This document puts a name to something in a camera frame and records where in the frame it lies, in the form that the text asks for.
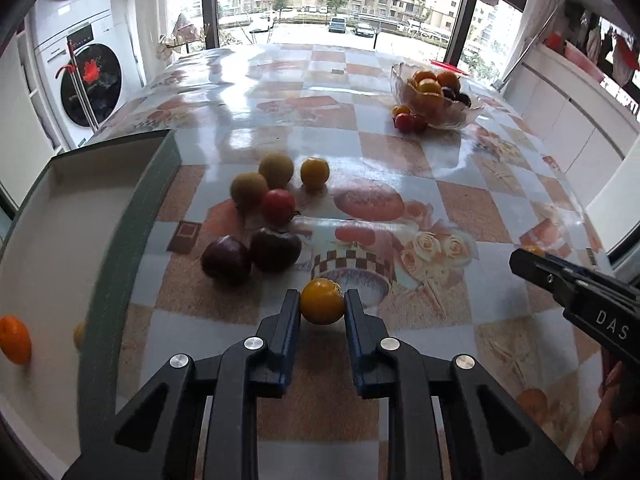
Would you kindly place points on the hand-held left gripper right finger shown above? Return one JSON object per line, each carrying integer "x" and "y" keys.
{"x": 356, "y": 350}

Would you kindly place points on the orange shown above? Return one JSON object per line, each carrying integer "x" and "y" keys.
{"x": 424, "y": 76}
{"x": 448, "y": 80}

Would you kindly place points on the orange mandarin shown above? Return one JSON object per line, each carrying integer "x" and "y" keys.
{"x": 15, "y": 340}

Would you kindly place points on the red apple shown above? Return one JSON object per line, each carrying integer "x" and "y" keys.
{"x": 278, "y": 207}

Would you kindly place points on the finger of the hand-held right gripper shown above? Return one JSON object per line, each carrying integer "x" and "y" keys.
{"x": 537, "y": 272}
{"x": 575, "y": 265}

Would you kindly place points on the person's right hand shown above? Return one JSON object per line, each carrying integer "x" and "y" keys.
{"x": 597, "y": 435}

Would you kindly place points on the red bottle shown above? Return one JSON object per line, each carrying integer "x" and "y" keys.
{"x": 554, "y": 41}

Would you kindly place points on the small red cherry tomato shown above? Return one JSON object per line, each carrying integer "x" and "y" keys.
{"x": 403, "y": 123}
{"x": 419, "y": 123}

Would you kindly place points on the red flat object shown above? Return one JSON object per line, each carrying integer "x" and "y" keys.
{"x": 447, "y": 66}

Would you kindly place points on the white leaning pole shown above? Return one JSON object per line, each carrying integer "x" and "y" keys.
{"x": 520, "y": 62}

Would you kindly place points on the dark purple plum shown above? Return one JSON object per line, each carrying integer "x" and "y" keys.
{"x": 226, "y": 259}
{"x": 275, "y": 250}
{"x": 462, "y": 99}

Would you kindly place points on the dried flower bundle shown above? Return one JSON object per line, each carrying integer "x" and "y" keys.
{"x": 175, "y": 35}

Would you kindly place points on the white car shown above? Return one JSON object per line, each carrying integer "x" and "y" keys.
{"x": 261, "y": 22}

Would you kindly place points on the white low cabinet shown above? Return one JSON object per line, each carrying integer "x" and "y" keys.
{"x": 565, "y": 120}

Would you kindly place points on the white sheer curtain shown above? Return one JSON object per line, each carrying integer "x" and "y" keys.
{"x": 150, "y": 15}

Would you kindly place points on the metal pole red hook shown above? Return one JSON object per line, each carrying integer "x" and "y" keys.
{"x": 82, "y": 95}

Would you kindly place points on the tan asian pear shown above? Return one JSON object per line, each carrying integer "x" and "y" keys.
{"x": 248, "y": 191}
{"x": 276, "y": 170}

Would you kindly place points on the grey-blue van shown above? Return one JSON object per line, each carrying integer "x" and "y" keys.
{"x": 337, "y": 25}

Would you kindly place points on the black window frame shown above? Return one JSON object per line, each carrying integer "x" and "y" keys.
{"x": 210, "y": 10}

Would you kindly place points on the white washing machine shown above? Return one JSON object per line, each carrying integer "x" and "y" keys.
{"x": 100, "y": 110}

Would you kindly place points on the yellow-orange persimmon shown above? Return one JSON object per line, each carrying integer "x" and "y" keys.
{"x": 429, "y": 87}

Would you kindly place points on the small orange cherry tomato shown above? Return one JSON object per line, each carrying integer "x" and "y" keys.
{"x": 400, "y": 110}

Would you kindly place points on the green box white inside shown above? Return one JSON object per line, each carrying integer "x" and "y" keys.
{"x": 125, "y": 260}

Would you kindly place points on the dark car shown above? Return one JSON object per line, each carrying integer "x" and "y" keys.
{"x": 364, "y": 29}

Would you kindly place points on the red and white hanging garment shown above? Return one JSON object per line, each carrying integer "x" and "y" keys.
{"x": 624, "y": 60}

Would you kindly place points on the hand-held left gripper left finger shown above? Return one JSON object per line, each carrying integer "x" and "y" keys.
{"x": 290, "y": 345}

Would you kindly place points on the checkered floral tablecloth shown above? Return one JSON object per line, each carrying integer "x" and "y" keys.
{"x": 350, "y": 135}

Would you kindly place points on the red plastic basin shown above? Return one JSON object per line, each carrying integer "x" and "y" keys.
{"x": 581, "y": 59}

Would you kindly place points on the clear glass bowl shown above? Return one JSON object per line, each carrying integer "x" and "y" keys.
{"x": 442, "y": 116}

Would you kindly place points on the yellow plum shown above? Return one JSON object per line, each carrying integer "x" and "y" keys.
{"x": 322, "y": 302}
{"x": 314, "y": 172}
{"x": 79, "y": 335}

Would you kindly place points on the white tall cabinet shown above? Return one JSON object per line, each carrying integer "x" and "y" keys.
{"x": 22, "y": 120}

